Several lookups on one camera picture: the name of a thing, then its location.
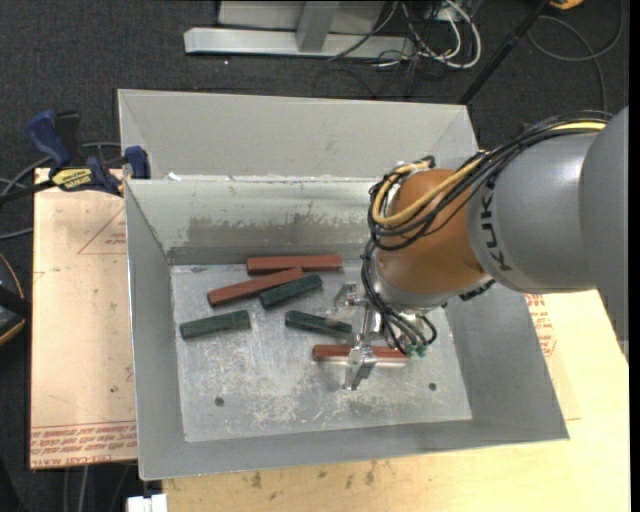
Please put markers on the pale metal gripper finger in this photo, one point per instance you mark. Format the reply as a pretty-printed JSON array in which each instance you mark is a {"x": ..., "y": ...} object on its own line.
[
  {"x": 353, "y": 372},
  {"x": 368, "y": 365}
]

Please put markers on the red-brown flat block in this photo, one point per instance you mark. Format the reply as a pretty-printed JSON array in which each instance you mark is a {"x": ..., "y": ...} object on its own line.
[
  {"x": 330, "y": 352},
  {"x": 295, "y": 263},
  {"x": 250, "y": 287}
]

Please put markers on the dark green flat block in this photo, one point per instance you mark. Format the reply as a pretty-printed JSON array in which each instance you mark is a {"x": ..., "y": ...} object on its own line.
[
  {"x": 292, "y": 290},
  {"x": 315, "y": 322},
  {"x": 215, "y": 324}
]

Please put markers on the grey metal bin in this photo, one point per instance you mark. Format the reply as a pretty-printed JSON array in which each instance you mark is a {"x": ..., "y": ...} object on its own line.
[{"x": 280, "y": 400}]

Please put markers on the brown cardboard board, red print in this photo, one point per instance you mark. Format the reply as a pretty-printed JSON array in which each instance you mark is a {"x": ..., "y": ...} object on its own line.
[{"x": 80, "y": 325}]

